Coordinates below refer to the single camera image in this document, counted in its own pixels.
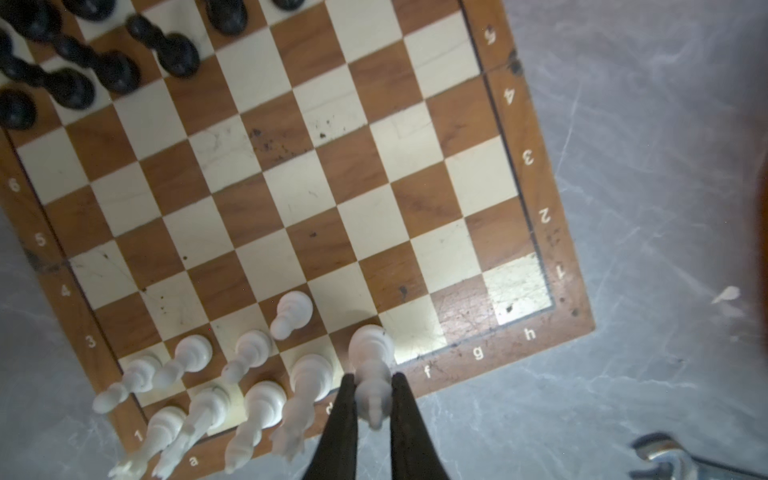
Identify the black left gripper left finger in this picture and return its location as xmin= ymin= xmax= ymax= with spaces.
xmin=302 ymin=373 xmax=358 ymax=480

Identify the wooden chess board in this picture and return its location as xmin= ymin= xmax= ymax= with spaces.
xmin=1 ymin=1 xmax=595 ymax=479

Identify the white king chess piece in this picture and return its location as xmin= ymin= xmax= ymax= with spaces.
xmin=348 ymin=324 xmax=395 ymax=431

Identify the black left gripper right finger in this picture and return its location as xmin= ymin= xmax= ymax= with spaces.
xmin=390 ymin=372 xmax=449 ymax=480

